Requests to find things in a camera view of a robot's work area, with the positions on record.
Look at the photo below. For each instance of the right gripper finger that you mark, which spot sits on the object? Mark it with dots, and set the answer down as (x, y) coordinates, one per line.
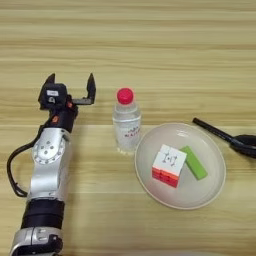
(248, 140)
(248, 151)

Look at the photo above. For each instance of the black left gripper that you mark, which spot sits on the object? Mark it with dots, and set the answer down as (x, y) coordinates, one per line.
(63, 118)

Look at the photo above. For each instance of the black marker pen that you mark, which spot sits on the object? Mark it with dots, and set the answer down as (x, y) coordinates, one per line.
(210, 128)

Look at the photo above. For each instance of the clear bottle red cap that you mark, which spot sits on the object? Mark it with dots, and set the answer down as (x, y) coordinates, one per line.
(126, 130)

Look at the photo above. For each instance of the white and red puzzle cube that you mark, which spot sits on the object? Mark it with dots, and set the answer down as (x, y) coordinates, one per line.
(168, 160)

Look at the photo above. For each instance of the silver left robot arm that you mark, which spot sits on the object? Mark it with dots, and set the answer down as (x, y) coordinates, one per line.
(50, 173)

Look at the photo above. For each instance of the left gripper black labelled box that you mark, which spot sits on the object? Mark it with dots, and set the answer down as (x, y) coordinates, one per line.
(53, 96)

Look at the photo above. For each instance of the green rectangular block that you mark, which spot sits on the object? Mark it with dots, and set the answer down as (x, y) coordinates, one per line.
(196, 166)

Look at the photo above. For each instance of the white round plate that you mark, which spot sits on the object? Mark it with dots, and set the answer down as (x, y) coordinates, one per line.
(186, 196)

